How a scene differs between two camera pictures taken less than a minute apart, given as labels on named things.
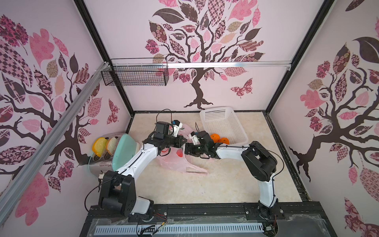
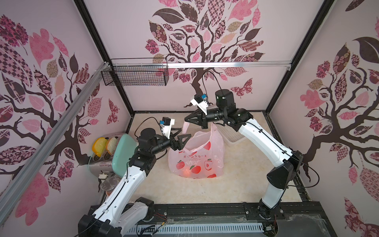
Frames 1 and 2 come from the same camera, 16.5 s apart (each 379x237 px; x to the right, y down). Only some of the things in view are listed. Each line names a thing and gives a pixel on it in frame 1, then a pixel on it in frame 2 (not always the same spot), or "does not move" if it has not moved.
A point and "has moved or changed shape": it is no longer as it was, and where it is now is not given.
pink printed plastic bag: (175, 158) has moved or changed shape
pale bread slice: (111, 145) does not move
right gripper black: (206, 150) to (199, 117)
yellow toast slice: (99, 146) does not move
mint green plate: (124, 151) does not move
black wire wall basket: (136, 72) does not move
